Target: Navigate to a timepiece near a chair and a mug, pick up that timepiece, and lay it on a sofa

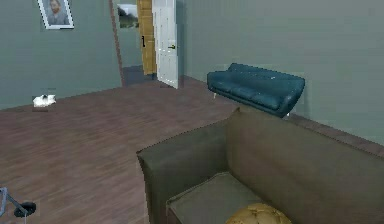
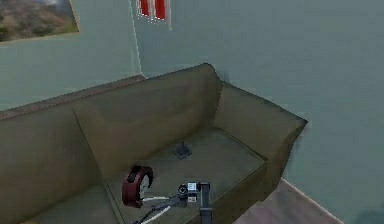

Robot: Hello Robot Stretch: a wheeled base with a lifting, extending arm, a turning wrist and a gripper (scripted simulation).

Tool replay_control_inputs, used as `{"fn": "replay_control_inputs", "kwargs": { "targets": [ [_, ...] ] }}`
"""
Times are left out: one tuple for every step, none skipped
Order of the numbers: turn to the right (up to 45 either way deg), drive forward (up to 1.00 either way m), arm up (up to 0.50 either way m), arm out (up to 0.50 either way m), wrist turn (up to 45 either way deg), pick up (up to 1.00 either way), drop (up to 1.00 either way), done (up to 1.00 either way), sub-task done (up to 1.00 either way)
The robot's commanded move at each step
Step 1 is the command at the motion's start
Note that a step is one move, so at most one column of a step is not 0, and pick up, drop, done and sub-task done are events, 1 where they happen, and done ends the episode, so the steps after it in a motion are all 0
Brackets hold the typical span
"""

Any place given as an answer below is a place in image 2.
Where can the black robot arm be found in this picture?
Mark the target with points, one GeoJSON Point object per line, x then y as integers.
{"type": "Point", "coordinates": [204, 200]}

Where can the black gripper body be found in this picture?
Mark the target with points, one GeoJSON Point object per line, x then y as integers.
{"type": "Point", "coordinates": [181, 193]}

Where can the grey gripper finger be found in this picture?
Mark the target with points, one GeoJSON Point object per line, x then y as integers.
{"type": "Point", "coordinates": [154, 215]}
{"type": "Point", "coordinates": [155, 199]}

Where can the framed landscape picture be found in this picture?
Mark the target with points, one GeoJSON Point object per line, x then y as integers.
{"type": "Point", "coordinates": [33, 18]}

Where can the dark red round clock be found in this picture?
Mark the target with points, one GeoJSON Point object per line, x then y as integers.
{"type": "Point", "coordinates": [136, 186]}

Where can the small dark grey object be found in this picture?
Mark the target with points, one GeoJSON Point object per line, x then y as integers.
{"type": "Point", "coordinates": [182, 150]}

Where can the olive green sofa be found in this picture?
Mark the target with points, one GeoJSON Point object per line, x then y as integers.
{"type": "Point", "coordinates": [133, 140]}

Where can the red and white wall picture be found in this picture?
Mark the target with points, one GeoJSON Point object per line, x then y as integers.
{"type": "Point", "coordinates": [154, 10]}

